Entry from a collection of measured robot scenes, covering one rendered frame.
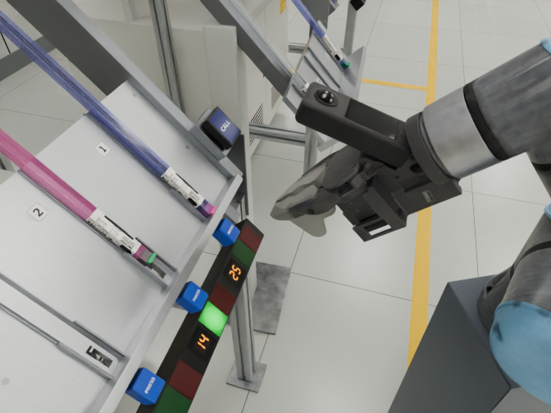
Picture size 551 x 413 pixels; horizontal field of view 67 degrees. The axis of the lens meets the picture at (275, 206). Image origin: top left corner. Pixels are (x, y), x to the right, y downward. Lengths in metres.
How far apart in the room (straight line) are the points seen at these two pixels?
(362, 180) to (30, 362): 0.34
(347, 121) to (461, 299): 0.43
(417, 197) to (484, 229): 1.29
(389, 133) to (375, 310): 1.00
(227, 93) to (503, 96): 0.59
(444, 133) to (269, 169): 1.46
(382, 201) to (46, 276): 0.33
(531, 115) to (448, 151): 0.06
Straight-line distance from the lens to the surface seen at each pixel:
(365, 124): 0.41
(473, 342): 0.73
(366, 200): 0.43
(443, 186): 0.43
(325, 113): 0.40
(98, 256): 0.48
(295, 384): 1.22
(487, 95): 0.38
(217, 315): 0.55
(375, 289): 1.41
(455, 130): 0.38
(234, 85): 0.85
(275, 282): 1.38
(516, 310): 0.50
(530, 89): 0.38
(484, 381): 0.74
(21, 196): 0.47
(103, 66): 0.62
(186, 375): 0.51
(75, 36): 0.62
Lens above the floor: 1.11
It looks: 43 degrees down
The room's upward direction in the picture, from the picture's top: straight up
